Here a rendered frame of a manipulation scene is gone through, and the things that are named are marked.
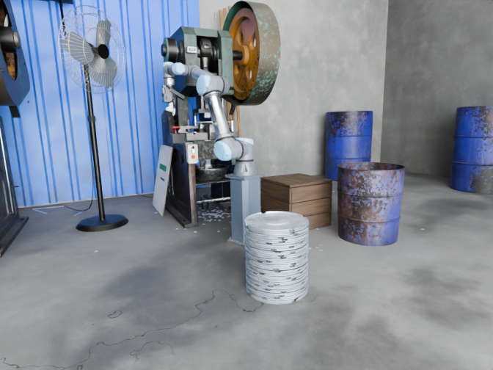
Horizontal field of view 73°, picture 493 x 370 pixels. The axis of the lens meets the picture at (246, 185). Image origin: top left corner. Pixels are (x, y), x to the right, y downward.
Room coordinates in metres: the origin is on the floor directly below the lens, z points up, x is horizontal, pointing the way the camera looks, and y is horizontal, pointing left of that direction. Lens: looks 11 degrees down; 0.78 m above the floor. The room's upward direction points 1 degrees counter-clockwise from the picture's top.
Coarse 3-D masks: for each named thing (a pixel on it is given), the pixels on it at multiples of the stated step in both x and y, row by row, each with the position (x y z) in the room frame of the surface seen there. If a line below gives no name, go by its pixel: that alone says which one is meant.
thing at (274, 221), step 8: (248, 216) 1.52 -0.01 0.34; (256, 216) 1.54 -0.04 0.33; (264, 216) 1.54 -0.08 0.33; (272, 216) 1.53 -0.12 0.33; (280, 216) 1.53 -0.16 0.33; (288, 216) 1.53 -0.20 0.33; (296, 216) 1.52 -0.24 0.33; (256, 224) 1.41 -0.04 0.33; (264, 224) 1.41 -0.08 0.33; (272, 224) 1.40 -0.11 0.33; (280, 224) 1.39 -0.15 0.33; (288, 224) 1.40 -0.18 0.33; (296, 224) 1.40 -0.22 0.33; (304, 224) 1.39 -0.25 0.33
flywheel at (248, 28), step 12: (240, 12) 2.96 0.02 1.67; (252, 12) 2.76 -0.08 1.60; (240, 24) 3.04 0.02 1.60; (252, 24) 2.83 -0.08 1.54; (240, 36) 3.08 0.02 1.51; (252, 36) 2.84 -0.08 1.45; (240, 48) 2.97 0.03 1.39; (252, 48) 2.86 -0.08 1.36; (240, 60) 2.98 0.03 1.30; (252, 60) 2.85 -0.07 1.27; (240, 72) 3.07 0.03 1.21; (252, 72) 2.85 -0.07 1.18; (240, 84) 3.07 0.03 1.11; (252, 84) 2.78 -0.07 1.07; (240, 96) 2.99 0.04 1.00
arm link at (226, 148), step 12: (204, 84) 2.04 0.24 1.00; (216, 84) 2.08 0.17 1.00; (204, 96) 2.06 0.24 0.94; (216, 96) 2.06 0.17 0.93; (216, 108) 2.03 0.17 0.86; (216, 120) 2.01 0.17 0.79; (216, 132) 2.01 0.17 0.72; (228, 132) 2.01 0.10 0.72; (216, 144) 1.97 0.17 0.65; (228, 144) 1.95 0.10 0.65; (240, 144) 2.01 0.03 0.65; (216, 156) 1.98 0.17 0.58; (228, 156) 1.94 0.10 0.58; (240, 156) 2.02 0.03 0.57
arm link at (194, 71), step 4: (188, 68) 2.41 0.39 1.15; (192, 68) 2.42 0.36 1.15; (196, 68) 2.40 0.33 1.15; (188, 72) 2.41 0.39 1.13; (192, 72) 2.40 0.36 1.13; (196, 72) 2.37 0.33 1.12; (200, 72) 2.35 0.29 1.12; (204, 72) 2.33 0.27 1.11; (192, 76) 2.42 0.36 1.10; (196, 76) 2.38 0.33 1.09; (224, 80) 2.14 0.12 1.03; (228, 84) 2.16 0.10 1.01; (224, 88) 2.13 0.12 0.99; (228, 88) 2.16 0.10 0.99; (224, 92) 2.16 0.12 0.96
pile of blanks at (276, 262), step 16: (256, 240) 1.35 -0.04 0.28; (272, 240) 1.31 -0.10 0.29; (288, 240) 1.31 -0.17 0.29; (304, 240) 1.37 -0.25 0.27; (256, 256) 1.34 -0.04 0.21; (272, 256) 1.31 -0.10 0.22; (288, 256) 1.32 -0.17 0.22; (304, 256) 1.37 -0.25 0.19; (256, 272) 1.35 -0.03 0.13; (272, 272) 1.31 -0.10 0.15; (288, 272) 1.31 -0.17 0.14; (304, 272) 1.39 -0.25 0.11; (256, 288) 1.35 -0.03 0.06; (272, 288) 1.31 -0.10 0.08; (288, 288) 1.32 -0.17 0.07; (304, 288) 1.37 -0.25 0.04
